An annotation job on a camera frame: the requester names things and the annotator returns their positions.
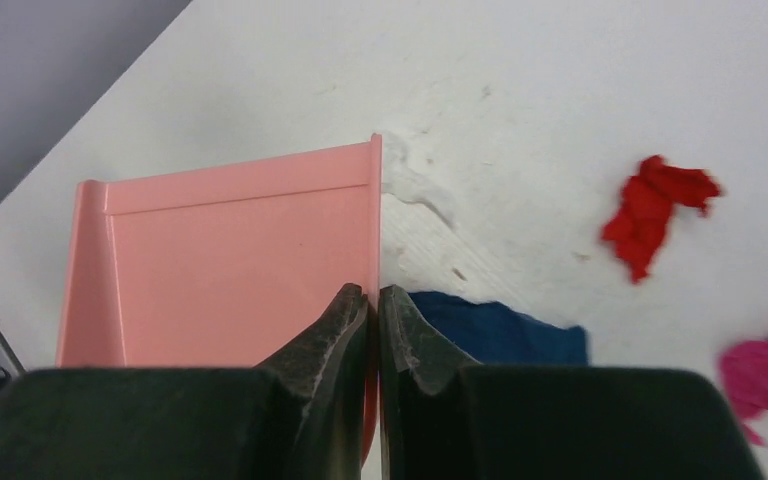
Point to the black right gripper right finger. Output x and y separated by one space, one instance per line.
446 416

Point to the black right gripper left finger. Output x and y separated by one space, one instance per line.
299 414

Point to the pink dustpan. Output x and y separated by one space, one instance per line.
221 267

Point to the long dark blue paper scrap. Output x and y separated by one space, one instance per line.
493 333

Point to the white paper scrap left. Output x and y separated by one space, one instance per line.
410 186

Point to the red paper scrap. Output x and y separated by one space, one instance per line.
647 202

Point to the magenta paper scrap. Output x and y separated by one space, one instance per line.
743 372

